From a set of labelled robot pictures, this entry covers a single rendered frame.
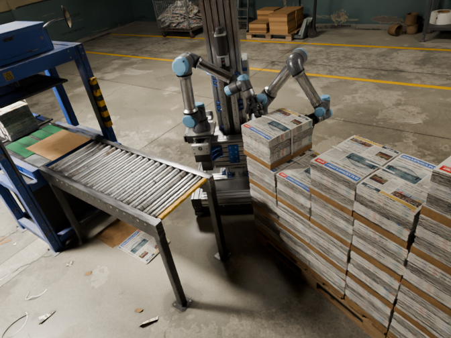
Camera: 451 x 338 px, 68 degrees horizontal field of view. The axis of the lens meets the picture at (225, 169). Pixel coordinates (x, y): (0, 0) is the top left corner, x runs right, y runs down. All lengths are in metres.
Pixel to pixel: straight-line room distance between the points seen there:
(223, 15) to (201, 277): 1.94
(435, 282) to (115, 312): 2.02
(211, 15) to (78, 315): 2.36
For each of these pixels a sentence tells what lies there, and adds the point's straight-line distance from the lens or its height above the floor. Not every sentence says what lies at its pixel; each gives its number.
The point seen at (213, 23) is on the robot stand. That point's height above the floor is 1.59.
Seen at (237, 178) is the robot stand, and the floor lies 0.22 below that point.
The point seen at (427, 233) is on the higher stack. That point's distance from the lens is 1.63.
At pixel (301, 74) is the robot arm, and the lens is 2.47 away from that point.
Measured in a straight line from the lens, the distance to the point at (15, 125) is 3.70.
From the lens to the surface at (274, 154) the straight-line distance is 2.13.
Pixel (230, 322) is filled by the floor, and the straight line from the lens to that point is 2.45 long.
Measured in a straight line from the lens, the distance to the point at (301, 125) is 2.20.
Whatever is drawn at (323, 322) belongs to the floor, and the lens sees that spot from 2.44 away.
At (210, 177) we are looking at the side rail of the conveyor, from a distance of 2.24.
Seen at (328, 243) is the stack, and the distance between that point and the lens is 2.11.
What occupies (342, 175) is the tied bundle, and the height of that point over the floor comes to 1.06.
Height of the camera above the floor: 2.09
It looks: 34 degrees down
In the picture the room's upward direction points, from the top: 9 degrees counter-clockwise
